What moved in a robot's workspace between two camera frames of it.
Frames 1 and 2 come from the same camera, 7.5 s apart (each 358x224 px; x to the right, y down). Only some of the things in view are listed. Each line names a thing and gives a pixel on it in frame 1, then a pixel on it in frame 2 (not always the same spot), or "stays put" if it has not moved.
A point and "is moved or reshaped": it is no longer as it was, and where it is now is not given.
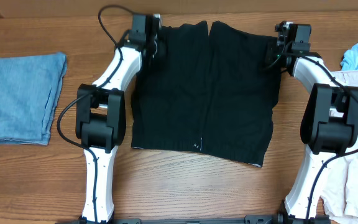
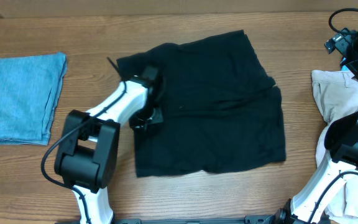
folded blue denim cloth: [23, 92] stays put
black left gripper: [155, 55] -> [139, 125]
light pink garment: [348, 185] stays put
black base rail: [251, 219] stays put
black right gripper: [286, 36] -> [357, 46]
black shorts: [207, 90] is moved or reshaped
